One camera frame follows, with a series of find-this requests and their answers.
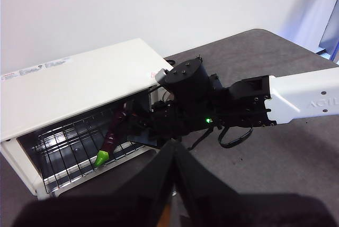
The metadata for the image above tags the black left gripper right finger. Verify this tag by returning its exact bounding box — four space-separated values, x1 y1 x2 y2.
173 141 339 227

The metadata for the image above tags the white Toshiba toaster oven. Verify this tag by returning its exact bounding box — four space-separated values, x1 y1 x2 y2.
0 38 176 202

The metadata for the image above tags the purple eggplant with green stem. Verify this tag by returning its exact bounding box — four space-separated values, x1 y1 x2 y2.
94 104 128 169

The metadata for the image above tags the grey upright panel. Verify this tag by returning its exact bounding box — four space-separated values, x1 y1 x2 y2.
315 0 339 61

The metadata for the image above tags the metal wire oven rack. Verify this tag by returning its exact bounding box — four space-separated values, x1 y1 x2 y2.
36 112 149 194

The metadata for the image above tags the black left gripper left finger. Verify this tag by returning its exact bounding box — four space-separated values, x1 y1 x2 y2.
10 139 176 227

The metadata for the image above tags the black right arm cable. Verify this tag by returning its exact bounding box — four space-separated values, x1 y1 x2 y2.
186 124 254 150

